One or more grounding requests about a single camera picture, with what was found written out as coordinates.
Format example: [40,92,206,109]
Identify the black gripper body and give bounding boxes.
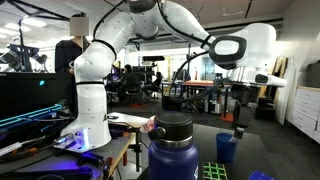
[231,85,257,130]

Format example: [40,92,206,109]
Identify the blue plastic cup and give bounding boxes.
[215,132,239,164]

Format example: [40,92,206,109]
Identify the orange floor mat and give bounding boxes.
[220,113,235,123]

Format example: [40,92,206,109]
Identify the black box on floor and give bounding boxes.
[254,96,277,122]

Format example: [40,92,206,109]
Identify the silver metal canister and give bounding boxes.
[213,99,223,115]

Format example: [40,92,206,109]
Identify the white leaning board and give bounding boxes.
[275,55,296,126]

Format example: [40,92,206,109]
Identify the green grid rack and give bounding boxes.
[200,161,229,180]

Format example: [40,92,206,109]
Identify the blue puzzle cube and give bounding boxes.
[248,170,275,180]

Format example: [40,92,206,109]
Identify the orange topped work table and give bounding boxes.
[180,79,233,114]

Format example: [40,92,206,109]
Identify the wooden leaning boards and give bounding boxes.
[264,55,288,101]

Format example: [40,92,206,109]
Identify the white drawer cabinet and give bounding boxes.
[288,85,320,144]

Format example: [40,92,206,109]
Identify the navy bottle with black lid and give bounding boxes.
[147,111,200,180]

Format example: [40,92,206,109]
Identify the black cabinet under desk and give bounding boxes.
[161,92,184,112]

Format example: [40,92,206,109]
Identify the dark bin on cabinet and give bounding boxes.
[305,61,320,89]

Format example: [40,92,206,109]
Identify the pink crumpled wrapper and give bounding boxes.
[139,115,157,133]

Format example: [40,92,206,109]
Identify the small seated person in black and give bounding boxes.
[145,71,164,102]

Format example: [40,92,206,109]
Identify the red floor mat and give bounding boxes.
[128,102,150,110]

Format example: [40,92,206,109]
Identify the black bar on stand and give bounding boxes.
[141,55,166,63]

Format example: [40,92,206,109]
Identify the seated person on office chair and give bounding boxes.
[119,64,145,104]

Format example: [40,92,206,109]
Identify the wooden edged robot table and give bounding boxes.
[0,131,137,180]

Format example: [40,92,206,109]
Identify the standing person in black shirt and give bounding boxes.
[54,13,90,118]

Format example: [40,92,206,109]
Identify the black computer monitor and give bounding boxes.
[0,71,76,118]

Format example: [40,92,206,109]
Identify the black cable on robot arm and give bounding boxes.
[92,0,234,104]

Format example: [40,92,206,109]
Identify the blue lit cable channel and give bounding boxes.
[0,103,64,128]

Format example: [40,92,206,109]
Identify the black camera light rig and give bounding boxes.
[0,19,48,73]

